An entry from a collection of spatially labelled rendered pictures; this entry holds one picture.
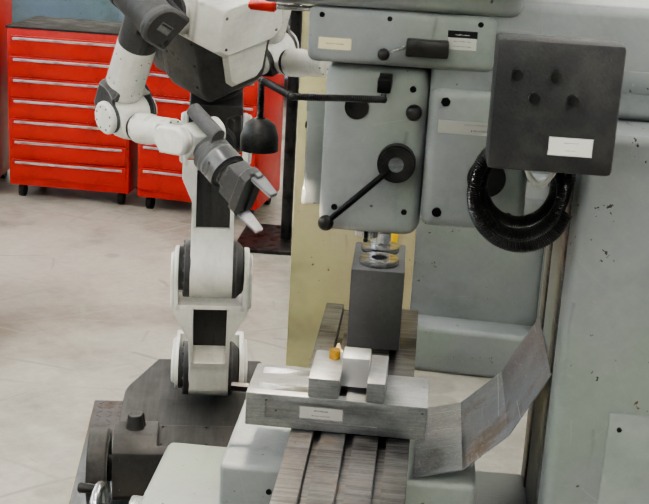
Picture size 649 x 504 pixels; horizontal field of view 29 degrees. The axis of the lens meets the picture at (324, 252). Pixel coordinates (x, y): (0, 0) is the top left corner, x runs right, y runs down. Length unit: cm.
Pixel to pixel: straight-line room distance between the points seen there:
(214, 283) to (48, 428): 169
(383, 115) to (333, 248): 200
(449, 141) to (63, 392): 288
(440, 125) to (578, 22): 30
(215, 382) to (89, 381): 175
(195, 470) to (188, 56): 95
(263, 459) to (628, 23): 107
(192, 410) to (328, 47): 139
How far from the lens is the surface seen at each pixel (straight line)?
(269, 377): 249
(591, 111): 203
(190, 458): 277
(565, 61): 202
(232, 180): 268
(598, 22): 228
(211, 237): 305
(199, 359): 324
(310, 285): 432
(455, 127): 228
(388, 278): 280
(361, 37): 226
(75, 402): 481
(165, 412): 336
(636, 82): 230
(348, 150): 232
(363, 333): 284
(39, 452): 445
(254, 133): 234
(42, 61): 737
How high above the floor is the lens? 197
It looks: 17 degrees down
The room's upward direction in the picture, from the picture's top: 3 degrees clockwise
